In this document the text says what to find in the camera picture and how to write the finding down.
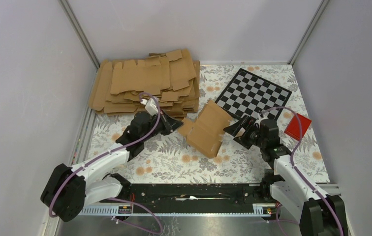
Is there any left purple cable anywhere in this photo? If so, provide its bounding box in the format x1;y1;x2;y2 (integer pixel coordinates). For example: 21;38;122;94
48;92;164;235

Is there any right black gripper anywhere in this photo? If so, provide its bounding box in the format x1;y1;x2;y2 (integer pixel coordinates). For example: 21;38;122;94
222;115;266;150

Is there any brown cardboard box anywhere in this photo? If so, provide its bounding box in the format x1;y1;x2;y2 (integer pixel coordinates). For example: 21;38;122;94
178;100;233;159

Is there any black white checkerboard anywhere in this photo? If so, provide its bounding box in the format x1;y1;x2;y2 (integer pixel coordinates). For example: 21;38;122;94
215;68;292;119

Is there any stack of flat cardboard boxes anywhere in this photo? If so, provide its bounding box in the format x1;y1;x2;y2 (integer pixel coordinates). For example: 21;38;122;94
88;49;200;118

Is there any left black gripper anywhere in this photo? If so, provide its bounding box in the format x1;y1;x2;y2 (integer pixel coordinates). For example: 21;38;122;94
141;109;184;143

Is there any slotted grey cable duct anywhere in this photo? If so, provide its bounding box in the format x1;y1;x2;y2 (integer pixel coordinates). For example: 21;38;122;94
79;204;275;217

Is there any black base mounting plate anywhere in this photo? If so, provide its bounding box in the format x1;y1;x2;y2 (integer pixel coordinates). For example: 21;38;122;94
117;183;279;211

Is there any purple cable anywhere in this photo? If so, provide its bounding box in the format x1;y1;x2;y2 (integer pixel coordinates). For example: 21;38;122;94
260;106;345;236
48;92;164;235

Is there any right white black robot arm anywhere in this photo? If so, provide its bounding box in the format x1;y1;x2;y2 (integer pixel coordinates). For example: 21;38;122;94
224;116;349;236

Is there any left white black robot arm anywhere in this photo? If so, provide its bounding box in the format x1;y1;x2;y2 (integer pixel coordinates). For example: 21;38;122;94
40;111;183;222

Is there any red box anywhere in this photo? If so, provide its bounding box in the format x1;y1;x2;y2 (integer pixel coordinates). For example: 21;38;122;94
284;113;312;141

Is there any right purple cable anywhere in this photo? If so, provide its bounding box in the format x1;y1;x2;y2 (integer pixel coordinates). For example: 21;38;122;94
260;106;345;236

